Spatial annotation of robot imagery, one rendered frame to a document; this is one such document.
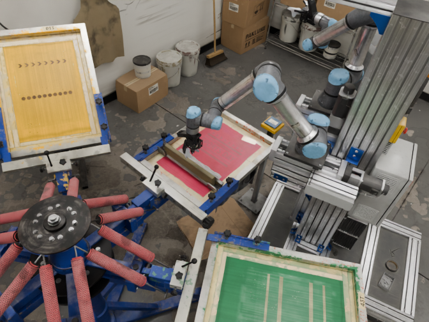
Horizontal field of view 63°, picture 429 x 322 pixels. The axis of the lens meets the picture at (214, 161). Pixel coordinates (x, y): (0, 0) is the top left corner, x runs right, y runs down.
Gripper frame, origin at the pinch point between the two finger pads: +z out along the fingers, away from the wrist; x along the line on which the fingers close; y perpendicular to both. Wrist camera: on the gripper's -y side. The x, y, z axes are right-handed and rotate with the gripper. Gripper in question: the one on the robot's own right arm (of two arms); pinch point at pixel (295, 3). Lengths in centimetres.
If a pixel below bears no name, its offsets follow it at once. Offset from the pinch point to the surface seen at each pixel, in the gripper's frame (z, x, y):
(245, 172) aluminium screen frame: -55, -90, 57
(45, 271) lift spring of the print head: -64, -206, 15
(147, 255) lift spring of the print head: -73, -168, 37
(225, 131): -15, -74, 63
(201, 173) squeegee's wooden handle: -43, -115, 48
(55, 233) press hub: -54, -196, 10
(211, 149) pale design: -24, -93, 60
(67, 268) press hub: -57, -201, 35
